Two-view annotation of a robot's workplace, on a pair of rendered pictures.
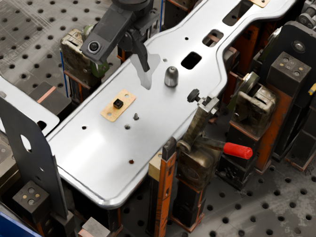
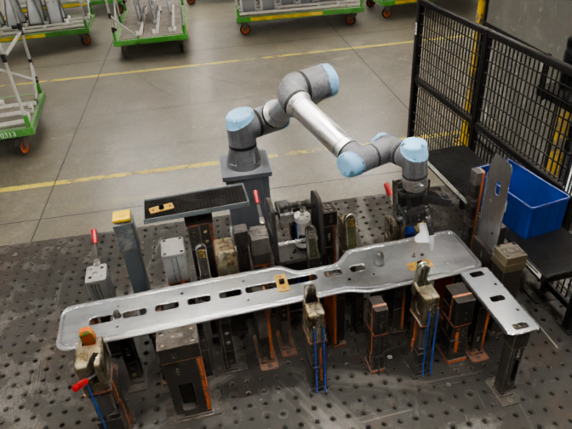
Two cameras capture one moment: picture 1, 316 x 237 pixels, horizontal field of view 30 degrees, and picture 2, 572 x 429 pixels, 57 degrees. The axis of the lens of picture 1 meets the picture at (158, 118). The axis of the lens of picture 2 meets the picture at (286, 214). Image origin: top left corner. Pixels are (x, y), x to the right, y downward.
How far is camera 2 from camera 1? 2.12 m
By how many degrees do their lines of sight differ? 81
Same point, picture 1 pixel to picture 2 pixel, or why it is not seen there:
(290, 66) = (328, 207)
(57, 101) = (455, 288)
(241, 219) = not seen: hidden behind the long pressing
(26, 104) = (477, 288)
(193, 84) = (367, 257)
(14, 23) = not seen: outside the picture
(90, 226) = (478, 171)
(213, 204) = not seen: hidden behind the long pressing
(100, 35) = (439, 196)
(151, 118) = (405, 252)
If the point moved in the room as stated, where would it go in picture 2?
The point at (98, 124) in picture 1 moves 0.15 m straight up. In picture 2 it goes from (437, 261) to (443, 225)
